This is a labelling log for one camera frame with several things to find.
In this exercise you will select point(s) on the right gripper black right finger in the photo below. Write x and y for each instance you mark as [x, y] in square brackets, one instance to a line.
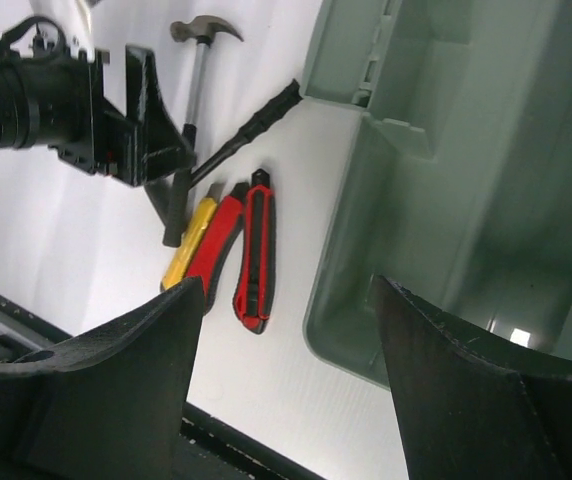
[470, 404]

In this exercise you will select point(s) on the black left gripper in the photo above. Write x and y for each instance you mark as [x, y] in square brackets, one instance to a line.
[56, 99]

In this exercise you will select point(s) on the green toolbox with clear lid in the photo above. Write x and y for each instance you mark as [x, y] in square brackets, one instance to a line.
[458, 184]

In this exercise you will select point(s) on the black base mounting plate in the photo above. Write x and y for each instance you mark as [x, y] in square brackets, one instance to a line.
[207, 448]

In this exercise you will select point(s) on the red black utility knife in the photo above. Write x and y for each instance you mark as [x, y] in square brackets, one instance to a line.
[254, 295]

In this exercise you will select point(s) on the yellow utility knife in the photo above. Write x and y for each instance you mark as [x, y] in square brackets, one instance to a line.
[192, 238]

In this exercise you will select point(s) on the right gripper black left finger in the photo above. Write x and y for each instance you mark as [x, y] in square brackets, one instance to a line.
[108, 403]

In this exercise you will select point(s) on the small steel claw hammer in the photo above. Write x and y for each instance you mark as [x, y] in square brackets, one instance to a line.
[203, 29]

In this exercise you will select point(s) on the black hacksaw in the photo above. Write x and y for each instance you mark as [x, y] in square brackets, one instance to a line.
[260, 122]

